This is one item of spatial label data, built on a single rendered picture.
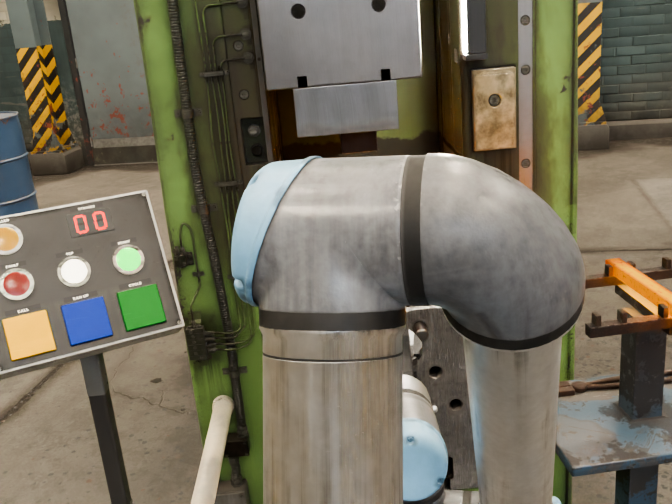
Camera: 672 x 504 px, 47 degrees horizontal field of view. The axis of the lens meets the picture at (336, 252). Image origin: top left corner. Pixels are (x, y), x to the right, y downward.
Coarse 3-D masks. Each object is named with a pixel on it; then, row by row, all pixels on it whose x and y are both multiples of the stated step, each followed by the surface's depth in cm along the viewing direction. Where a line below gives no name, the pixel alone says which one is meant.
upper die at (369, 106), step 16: (304, 80) 159; (384, 80) 148; (304, 96) 148; (320, 96) 148; (336, 96) 148; (352, 96) 148; (368, 96) 148; (384, 96) 148; (304, 112) 149; (320, 112) 149; (336, 112) 149; (352, 112) 149; (368, 112) 149; (384, 112) 149; (304, 128) 150; (320, 128) 150; (336, 128) 150; (352, 128) 150; (368, 128) 150; (384, 128) 150
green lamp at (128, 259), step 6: (120, 252) 145; (126, 252) 145; (132, 252) 145; (120, 258) 144; (126, 258) 145; (132, 258) 145; (138, 258) 146; (120, 264) 144; (126, 264) 144; (132, 264) 145; (138, 264) 145; (126, 270) 144
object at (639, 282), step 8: (616, 264) 152; (624, 264) 151; (616, 272) 151; (624, 272) 148; (632, 272) 147; (640, 272) 147; (624, 280) 148; (632, 280) 145; (640, 280) 143; (648, 280) 143; (632, 288) 145; (640, 288) 142; (648, 288) 139; (656, 288) 139; (664, 288) 139; (648, 296) 140; (656, 296) 137; (664, 296) 135; (656, 304) 137
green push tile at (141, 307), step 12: (144, 288) 144; (156, 288) 145; (120, 300) 142; (132, 300) 143; (144, 300) 144; (156, 300) 144; (132, 312) 142; (144, 312) 143; (156, 312) 144; (132, 324) 142; (144, 324) 142; (156, 324) 144
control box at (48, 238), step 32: (0, 224) 139; (32, 224) 141; (64, 224) 143; (128, 224) 147; (0, 256) 137; (32, 256) 139; (64, 256) 141; (96, 256) 143; (160, 256) 147; (0, 288) 136; (32, 288) 138; (64, 288) 140; (96, 288) 142; (128, 288) 144; (160, 288) 146; (0, 320) 135; (0, 352) 133; (64, 352) 137; (96, 352) 143
